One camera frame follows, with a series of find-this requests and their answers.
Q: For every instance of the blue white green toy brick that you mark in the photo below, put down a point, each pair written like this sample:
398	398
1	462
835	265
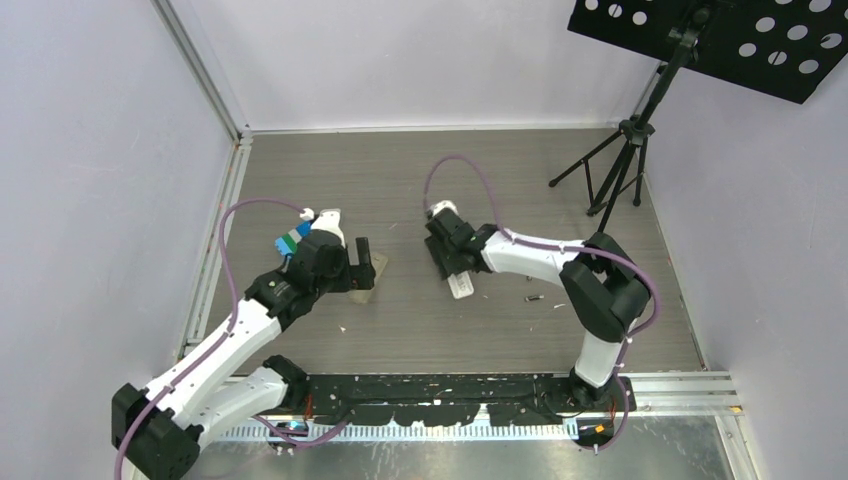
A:
287	244

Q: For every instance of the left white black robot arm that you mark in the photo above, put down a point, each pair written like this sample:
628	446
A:
162	428

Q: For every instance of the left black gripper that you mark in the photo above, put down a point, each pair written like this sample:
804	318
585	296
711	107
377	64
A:
358	276

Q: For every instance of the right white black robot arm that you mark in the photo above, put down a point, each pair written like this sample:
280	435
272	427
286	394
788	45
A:
605	289

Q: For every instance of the black music stand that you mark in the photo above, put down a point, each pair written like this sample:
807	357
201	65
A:
783	49

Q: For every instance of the aluminium corner frame post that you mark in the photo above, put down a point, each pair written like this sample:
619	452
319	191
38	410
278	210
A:
182	25

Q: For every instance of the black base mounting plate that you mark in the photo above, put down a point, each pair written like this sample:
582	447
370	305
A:
441	400

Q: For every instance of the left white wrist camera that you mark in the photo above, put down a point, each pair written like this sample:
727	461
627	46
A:
329	220

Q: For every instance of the translucent beige remote cover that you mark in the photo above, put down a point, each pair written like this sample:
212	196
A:
367	277

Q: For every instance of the white remote control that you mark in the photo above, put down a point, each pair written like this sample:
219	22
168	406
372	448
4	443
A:
460	285

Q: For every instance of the perforated metal cable tray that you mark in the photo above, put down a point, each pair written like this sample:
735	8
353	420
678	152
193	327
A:
253	431

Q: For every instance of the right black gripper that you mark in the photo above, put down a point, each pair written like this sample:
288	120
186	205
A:
447	266

